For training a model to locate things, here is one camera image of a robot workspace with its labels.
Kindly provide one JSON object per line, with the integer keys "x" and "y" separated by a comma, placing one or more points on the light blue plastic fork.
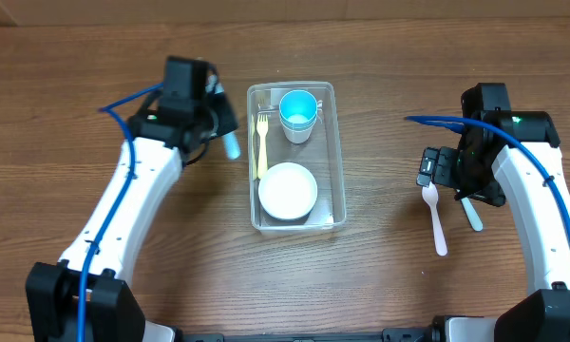
{"x": 228, "y": 124}

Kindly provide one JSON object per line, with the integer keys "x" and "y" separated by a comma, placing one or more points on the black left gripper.
{"x": 223, "y": 116}

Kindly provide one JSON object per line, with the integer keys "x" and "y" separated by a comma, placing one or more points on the green plastic fork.
{"x": 472, "y": 215}

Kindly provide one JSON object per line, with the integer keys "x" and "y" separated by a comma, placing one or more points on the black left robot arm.
{"x": 86, "y": 296}

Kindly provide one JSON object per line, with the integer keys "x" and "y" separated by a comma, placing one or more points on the blue plastic cup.
{"x": 298, "y": 107}

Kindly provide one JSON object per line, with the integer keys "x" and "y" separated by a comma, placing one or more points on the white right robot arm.
{"x": 513, "y": 157}

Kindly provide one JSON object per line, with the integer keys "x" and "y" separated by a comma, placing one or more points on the clear plastic container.
{"x": 320, "y": 154}

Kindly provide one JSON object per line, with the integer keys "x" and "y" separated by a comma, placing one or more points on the pink plastic spoon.
{"x": 430, "y": 196}

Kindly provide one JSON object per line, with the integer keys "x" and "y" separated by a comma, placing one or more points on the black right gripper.
{"x": 445, "y": 157}

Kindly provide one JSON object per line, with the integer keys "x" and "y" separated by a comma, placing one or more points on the yellow plastic fork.
{"x": 262, "y": 128}

